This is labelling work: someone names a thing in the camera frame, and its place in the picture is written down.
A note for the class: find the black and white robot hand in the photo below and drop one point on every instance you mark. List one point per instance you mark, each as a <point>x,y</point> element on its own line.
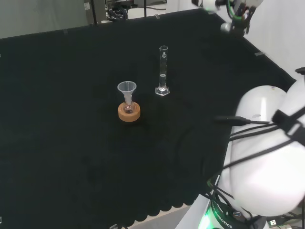
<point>206,4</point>

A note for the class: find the clear glass graduated cylinder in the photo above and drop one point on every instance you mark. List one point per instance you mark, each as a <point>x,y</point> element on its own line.
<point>163,71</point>

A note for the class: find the thin black pole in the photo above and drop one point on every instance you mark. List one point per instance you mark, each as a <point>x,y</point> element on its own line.
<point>94,12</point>
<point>144,8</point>

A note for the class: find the clear plastic funnel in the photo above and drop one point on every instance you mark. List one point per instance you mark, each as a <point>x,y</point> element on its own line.
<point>126,87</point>

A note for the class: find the grey metal cabinet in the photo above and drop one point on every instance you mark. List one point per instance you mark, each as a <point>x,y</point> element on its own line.
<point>88,12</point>

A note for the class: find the round-bottom glass flask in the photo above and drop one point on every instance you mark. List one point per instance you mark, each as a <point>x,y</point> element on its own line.
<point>129,107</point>

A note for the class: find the black bench cloth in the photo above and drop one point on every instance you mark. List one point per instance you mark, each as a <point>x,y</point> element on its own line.
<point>95,143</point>

